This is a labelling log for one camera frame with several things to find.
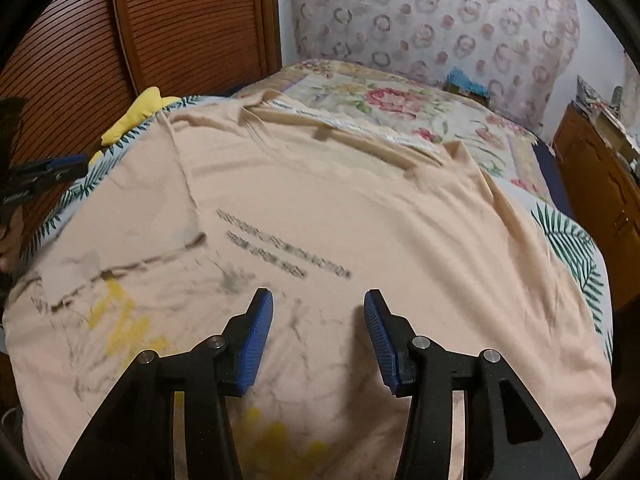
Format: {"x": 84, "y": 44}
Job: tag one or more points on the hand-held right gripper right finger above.
{"x": 382, "y": 340}

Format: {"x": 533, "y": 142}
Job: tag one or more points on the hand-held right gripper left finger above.
{"x": 255, "y": 340}

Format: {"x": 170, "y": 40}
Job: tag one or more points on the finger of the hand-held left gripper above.
{"x": 55, "y": 170}

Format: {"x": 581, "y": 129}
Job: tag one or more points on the beige printed t-shirt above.
{"x": 350, "y": 200}

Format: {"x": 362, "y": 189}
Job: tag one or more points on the yellow pillow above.
{"x": 135, "y": 112}

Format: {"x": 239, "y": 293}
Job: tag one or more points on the wooden louvered wardrobe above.
{"x": 175, "y": 20}

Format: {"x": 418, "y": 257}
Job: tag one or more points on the leaf print blanket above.
{"x": 575, "y": 250}

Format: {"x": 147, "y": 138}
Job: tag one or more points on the navy blue bed sheet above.
{"x": 555, "y": 180}

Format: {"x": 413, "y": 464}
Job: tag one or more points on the floral bedspread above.
{"x": 350, "y": 90}

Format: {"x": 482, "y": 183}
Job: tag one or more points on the wooden sideboard cabinet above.
{"x": 600, "y": 185}

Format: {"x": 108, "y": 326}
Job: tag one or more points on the blue fringed box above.
{"x": 465, "y": 82}

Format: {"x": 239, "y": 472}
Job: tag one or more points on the circle pattern curtain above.
{"x": 425, "y": 20}

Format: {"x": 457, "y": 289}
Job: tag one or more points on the patterned fabric bag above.
{"x": 590, "y": 92}

